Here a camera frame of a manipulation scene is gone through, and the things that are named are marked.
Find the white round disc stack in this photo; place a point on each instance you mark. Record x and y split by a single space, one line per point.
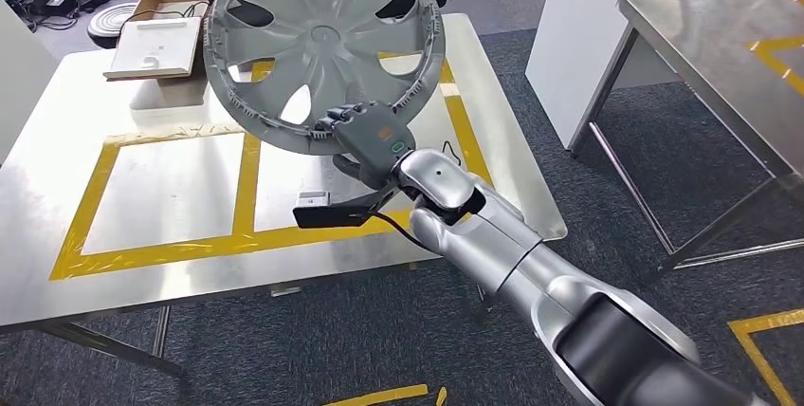
110 20

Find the white flat box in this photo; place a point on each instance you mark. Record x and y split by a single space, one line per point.
154 48

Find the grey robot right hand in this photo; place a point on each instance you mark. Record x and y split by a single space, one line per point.
370 139

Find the white cabinet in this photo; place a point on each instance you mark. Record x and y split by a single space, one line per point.
19 76

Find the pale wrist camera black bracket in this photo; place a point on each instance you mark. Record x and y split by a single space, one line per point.
326 211

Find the yellow floor tape strip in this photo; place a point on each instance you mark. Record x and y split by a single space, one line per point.
377 395

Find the steel workbench table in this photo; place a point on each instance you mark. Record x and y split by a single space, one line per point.
716 45
188 189

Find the white table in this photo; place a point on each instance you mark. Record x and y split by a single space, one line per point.
584 20

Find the yellow floor tape square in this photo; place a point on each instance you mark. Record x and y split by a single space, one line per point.
763 346

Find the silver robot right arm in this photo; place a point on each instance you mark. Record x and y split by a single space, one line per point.
502 246

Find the silver plastic wheel hubcap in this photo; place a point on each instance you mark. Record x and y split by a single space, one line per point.
314 45

